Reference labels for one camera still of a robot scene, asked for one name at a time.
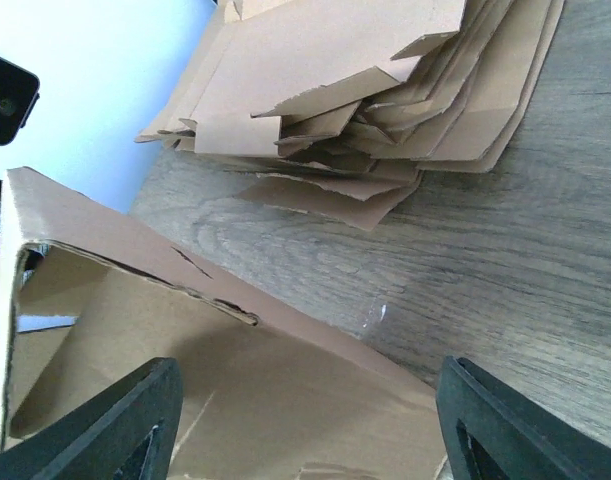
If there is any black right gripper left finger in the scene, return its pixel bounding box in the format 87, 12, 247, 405
0, 357, 183, 479

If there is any stack of flat cardboard blanks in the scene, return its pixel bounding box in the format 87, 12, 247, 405
138, 1, 564, 230

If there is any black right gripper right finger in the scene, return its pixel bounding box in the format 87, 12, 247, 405
436, 356, 611, 479

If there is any brown cardboard box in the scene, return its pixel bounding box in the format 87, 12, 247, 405
0, 167, 445, 479

